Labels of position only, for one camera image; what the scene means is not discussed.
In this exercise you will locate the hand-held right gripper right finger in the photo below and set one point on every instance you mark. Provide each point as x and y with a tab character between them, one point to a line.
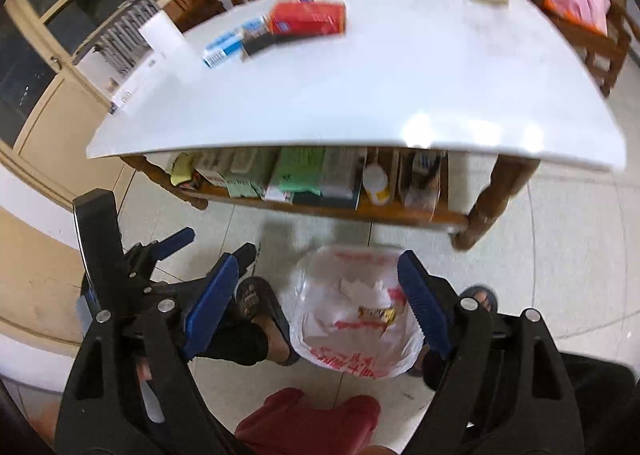
425	305

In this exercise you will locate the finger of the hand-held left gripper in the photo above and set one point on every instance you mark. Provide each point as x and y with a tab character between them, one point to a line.
182	237
246	255

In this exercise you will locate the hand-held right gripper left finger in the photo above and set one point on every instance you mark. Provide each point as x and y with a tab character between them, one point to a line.
210	305

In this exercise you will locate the white plastic bag red print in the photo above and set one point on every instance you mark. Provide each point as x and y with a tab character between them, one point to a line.
350	340

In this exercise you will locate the yellow snack wrapper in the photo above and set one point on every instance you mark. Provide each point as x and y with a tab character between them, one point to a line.
377	315

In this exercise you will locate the person's right foot in slipper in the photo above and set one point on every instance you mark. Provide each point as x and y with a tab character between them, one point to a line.
480	297

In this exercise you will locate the person's foot in slipper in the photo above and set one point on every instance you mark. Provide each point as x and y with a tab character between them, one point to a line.
480	297
265	315

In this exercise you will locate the person's left foot in slipper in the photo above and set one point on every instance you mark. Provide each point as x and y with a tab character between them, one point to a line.
265	315

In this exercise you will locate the crumpled white paper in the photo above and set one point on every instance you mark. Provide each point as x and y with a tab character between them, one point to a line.
362	290

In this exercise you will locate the yellow packet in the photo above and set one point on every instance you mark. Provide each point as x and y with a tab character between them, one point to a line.
181	170

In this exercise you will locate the light green packet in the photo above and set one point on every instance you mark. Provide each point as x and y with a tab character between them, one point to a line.
297	170

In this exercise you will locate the grey box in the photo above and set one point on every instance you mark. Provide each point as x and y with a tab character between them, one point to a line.
340	175

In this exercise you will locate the clear plastic container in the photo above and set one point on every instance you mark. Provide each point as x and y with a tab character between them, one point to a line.
420	180

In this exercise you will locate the white bottle yellow label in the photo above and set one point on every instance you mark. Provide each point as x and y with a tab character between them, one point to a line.
376	185

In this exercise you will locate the red shorts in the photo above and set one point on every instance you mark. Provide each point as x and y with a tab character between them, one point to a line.
305	420

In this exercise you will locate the flat white box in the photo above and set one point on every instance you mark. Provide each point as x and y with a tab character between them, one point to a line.
120	85

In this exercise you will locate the white paper cylinder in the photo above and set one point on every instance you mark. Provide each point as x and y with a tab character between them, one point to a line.
170	45

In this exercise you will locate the blue white carton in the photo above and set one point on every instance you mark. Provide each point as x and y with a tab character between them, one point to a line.
230	45

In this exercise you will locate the grey radiator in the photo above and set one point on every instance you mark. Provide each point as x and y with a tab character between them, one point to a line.
125	32

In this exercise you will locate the red carton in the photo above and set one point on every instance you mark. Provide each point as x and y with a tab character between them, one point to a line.
307	17

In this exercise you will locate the wooden chair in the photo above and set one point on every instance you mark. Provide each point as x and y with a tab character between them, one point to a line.
607	50

